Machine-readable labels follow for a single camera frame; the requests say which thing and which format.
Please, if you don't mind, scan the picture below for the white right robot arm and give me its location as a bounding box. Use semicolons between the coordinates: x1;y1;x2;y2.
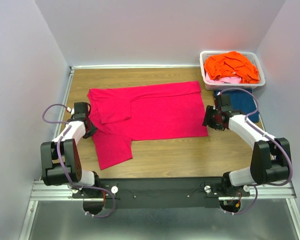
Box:
202;105;293;196

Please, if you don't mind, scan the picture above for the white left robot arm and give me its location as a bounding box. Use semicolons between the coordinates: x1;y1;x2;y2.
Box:
40;113;101;198

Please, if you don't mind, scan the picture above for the folded blue t shirt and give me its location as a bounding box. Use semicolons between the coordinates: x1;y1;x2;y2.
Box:
223;90;259;123

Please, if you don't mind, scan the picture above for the white plastic laundry basket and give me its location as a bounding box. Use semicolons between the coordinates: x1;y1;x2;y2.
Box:
199;51;266;91

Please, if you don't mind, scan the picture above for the light pink t shirt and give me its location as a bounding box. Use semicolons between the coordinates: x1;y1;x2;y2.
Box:
205;74;242;84

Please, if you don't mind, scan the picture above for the orange t shirt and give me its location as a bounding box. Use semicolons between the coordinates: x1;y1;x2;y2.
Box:
203;51;260;84

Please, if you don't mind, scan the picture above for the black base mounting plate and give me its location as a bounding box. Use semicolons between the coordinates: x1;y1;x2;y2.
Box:
72;176;251;210

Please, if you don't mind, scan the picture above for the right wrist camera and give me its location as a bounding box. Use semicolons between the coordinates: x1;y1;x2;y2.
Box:
214;92;234;113

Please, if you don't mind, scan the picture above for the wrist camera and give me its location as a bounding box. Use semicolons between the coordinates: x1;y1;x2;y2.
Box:
214;92;234;113
66;102;91;119

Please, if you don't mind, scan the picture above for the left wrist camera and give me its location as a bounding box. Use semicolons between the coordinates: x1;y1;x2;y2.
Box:
66;102;91;119

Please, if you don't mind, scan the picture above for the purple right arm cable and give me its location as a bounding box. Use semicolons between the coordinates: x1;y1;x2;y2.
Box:
216;87;295;216

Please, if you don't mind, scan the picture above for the aluminium front frame rail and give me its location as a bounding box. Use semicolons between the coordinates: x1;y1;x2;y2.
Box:
29;180;297;202

